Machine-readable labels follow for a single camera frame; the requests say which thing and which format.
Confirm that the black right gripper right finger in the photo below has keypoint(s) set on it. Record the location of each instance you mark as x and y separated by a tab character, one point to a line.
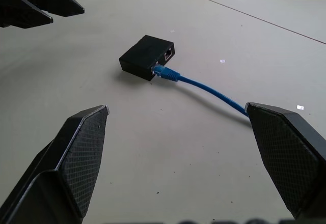
285	157

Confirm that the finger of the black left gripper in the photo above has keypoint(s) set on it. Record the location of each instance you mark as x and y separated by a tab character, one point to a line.
23	12
56	3

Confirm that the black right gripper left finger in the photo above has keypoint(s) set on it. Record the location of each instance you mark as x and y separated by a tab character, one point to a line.
76	157

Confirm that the black network port box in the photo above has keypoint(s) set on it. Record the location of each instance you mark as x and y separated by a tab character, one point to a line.
145	56

